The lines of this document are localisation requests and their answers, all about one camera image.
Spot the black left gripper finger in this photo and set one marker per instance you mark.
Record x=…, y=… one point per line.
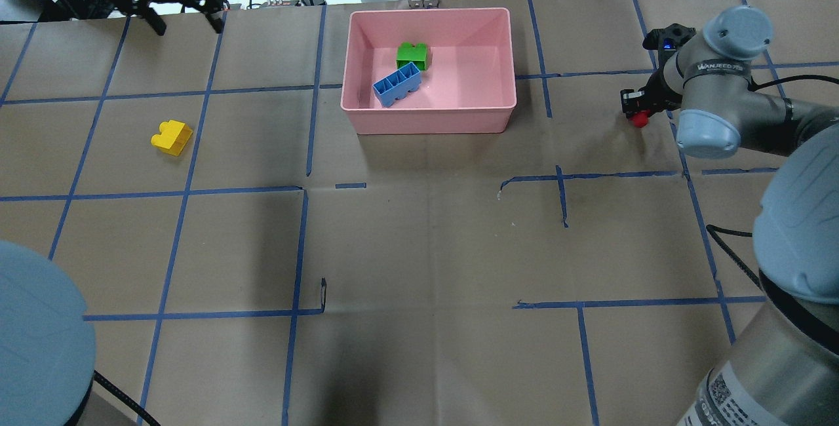
x=213, y=12
x=143, y=10

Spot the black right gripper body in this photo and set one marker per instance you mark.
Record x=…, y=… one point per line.
x=656, y=93

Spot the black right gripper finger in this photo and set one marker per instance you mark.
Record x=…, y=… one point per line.
x=632, y=103

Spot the red toy block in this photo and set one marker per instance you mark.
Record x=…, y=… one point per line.
x=640, y=119

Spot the green toy block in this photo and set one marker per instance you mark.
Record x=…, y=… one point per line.
x=410, y=53

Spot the blue toy block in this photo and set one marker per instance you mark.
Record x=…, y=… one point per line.
x=397, y=85

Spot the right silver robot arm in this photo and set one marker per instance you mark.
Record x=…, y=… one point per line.
x=782, y=369

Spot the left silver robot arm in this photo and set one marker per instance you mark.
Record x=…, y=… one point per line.
x=48, y=350

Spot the pink plastic box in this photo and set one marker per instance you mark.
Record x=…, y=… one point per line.
x=468, y=88

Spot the yellow toy block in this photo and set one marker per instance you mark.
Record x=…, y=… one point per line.
x=172, y=137

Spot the brown paper table cover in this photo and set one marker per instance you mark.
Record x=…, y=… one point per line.
x=283, y=270

